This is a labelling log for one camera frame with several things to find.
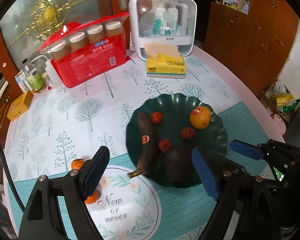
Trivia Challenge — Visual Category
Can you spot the red cherry tomato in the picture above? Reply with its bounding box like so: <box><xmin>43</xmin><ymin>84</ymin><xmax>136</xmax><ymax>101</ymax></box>
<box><xmin>150</xmin><ymin>112</ymin><xmax>163</xmax><ymax>124</ymax></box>

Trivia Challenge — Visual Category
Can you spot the teal cosmetics bottle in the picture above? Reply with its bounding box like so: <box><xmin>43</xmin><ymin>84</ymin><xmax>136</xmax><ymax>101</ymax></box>
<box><xmin>154</xmin><ymin>2</ymin><xmax>165</xmax><ymax>34</ymax></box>

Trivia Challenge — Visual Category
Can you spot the tree-printed tablecloth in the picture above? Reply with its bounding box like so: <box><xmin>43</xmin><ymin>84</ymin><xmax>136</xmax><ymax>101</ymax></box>
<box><xmin>5</xmin><ymin>47</ymin><xmax>288</xmax><ymax>240</ymax></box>

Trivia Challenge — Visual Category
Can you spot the wrinkled red date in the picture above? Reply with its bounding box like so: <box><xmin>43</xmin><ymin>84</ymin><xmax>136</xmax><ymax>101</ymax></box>
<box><xmin>181</xmin><ymin>127</ymin><xmax>195</xmax><ymax>139</ymax></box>
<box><xmin>158</xmin><ymin>139</ymin><xmax>171</xmax><ymax>152</ymax></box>

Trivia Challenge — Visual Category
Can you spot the gold door ornament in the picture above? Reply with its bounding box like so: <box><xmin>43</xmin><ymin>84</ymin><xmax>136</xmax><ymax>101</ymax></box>
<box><xmin>6</xmin><ymin>0</ymin><xmax>113</xmax><ymax>48</ymax></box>

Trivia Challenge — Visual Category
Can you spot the tangerine with dark stem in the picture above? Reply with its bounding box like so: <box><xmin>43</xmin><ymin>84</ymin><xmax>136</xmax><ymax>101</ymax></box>
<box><xmin>70</xmin><ymin>158</ymin><xmax>86</xmax><ymax>170</ymax></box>

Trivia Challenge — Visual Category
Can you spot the white cosmetics bottle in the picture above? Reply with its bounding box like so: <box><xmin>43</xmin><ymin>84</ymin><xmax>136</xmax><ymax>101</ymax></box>
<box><xmin>166</xmin><ymin>6</ymin><xmax>178</xmax><ymax>33</ymax></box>

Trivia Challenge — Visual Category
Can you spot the white squeeze bottle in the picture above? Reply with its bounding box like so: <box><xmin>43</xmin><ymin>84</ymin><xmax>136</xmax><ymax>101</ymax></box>
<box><xmin>27</xmin><ymin>55</ymin><xmax>63</xmax><ymax>85</ymax></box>

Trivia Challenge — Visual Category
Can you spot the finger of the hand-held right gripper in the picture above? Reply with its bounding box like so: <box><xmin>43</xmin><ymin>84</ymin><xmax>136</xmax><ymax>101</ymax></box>
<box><xmin>230</xmin><ymin>140</ymin><xmax>265</xmax><ymax>160</ymax></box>
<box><xmin>257</xmin><ymin>141</ymin><xmax>300</xmax><ymax>165</ymax></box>

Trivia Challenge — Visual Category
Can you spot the brown overripe banana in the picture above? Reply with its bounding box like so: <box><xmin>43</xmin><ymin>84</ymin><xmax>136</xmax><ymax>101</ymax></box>
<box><xmin>127</xmin><ymin>112</ymin><xmax>158</xmax><ymax>178</ymax></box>

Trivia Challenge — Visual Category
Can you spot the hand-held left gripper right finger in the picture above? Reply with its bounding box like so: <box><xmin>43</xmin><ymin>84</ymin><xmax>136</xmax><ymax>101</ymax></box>
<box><xmin>192</xmin><ymin>147</ymin><xmax>285</xmax><ymax>240</ymax></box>

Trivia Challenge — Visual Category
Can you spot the yellow cardboard box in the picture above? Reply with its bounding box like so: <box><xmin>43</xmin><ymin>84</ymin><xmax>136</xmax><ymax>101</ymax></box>
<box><xmin>7</xmin><ymin>91</ymin><xmax>33</xmax><ymax>122</ymax></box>

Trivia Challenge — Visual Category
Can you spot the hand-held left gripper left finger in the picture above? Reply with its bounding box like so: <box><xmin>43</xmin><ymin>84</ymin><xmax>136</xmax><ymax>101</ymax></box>
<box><xmin>19</xmin><ymin>146</ymin><xmax>110</xmax><ymax>240</ymax></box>

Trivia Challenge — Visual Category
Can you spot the pink and white bag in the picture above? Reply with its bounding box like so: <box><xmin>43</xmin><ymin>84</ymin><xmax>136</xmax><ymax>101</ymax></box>
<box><xmin>271</xmin><ymin>112</ymin><xmax>287</xmax><ymax>133</ymax></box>

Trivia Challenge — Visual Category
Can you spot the small glass jar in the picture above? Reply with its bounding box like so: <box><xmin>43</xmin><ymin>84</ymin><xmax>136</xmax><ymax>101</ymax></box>
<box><xmin>42</xmin><ymin>72</ymin><xmax>53</xmax><ymax>88</ymax></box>

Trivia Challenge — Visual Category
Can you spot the yellow and green bag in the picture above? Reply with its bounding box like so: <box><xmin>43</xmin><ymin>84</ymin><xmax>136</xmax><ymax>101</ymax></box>
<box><xmin>269</xmin><ymin>93</ymin><xmax>300</xmax><ymax>113</ymax></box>

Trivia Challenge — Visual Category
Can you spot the red paper cup package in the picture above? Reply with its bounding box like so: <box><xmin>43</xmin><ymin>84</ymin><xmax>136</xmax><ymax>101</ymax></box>
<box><xmin>39</xmin><ymin>12</ymin><xmax>134</xmax><ymax>88</ymax></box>

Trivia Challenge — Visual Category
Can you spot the dark grey chair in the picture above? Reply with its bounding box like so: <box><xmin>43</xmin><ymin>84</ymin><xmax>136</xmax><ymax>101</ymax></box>
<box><xmin>282</xmin><ymin>102</ymin><xmax>300</xmax><ymax>148</ymax></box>

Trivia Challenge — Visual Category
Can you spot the dark green scalloped plate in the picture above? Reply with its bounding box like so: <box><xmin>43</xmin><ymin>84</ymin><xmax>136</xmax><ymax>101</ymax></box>
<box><xmin>126</xmin><ymin>93</ymin><xmax>227</xmax><ymax>187</ymax></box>

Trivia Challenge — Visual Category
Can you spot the glass bottle with green label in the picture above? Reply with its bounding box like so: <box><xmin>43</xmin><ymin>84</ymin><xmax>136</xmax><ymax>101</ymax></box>
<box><xmin>25</xmin><ymin>65</ymin><xmax>45</xmax><ymax>92</ymax></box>

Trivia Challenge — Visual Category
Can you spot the wooden cabinet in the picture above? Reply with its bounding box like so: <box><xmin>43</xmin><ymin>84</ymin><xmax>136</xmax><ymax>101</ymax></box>
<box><xmin>205</xmin><ymin>0</ymin><xmax>300</xmax><ymax>98</ymax></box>

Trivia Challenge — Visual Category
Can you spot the yellow tissue pack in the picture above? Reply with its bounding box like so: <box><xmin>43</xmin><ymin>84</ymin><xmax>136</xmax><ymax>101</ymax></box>
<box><xmin>143</xmin><ymin>43</ymin><xmax>187</xmax><ymax>80</ymax></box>

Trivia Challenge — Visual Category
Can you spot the dark avocado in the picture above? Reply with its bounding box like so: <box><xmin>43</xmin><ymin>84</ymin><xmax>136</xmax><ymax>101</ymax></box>
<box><xmin>164</xmin><ymin>148</ymin><xmax>198</xmax><ymax>182</ymax></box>

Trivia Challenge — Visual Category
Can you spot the blue and white box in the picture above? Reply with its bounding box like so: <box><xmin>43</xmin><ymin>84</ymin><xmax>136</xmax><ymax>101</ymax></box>
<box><xmin>14</xmin><ymin>70</ymin><xmax>28</xmax><ymax>92</ymax></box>

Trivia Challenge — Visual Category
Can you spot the deep orange tangerine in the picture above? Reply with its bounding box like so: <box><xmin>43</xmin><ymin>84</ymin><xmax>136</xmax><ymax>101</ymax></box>
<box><xmin>85</xmin><ymin>190</ymin><xmax>100</xmax><ymax>204</ymax></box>

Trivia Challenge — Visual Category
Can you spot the white cosmetics storage box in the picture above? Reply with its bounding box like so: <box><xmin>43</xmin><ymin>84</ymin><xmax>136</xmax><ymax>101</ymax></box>
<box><xmin>128</xmin><ymin>0</ymin><xmax>198</xmax><ymax>61</ymax></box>

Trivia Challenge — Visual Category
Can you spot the white plastic bag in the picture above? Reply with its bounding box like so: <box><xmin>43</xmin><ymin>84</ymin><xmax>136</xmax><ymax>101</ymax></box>
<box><xmin>265</xmin><ymin>81</ymin><xmax>287</xmax><ymax>98</ymax></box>

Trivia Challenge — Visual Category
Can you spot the large orange with sticker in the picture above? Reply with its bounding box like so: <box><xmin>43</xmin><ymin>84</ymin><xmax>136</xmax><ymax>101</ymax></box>
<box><xmin>190</xmin><ymin>106</ymin><xmax>212</xmax><ymax>130</ymax></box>

